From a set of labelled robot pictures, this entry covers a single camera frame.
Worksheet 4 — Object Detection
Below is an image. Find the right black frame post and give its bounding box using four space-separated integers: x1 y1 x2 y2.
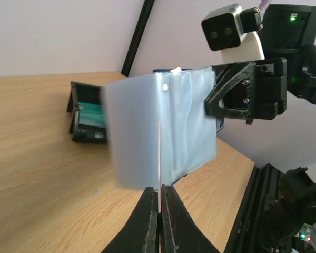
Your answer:
121 0 155 77

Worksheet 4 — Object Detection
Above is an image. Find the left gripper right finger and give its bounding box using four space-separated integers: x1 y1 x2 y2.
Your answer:
161 185 218 253

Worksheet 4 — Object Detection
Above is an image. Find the black bin right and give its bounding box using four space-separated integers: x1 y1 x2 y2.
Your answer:
67 81 107 144

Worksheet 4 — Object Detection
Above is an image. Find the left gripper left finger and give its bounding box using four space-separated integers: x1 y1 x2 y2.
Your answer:
102 187 159 253

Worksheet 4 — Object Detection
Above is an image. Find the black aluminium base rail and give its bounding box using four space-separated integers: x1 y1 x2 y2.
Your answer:
222 163 316 253

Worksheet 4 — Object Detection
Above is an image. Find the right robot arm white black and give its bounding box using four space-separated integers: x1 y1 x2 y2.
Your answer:
201 1 316 124

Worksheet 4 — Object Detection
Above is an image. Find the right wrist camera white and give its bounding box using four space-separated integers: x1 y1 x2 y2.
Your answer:
201 3 269 64

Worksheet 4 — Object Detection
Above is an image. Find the red credit card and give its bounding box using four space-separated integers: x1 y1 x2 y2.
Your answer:
157 115 162 253

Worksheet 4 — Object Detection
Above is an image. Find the blue leather card holder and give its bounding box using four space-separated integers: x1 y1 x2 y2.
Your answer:
103 67 222 189

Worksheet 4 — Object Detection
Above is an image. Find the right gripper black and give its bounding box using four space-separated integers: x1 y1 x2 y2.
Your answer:
204 57 287 120

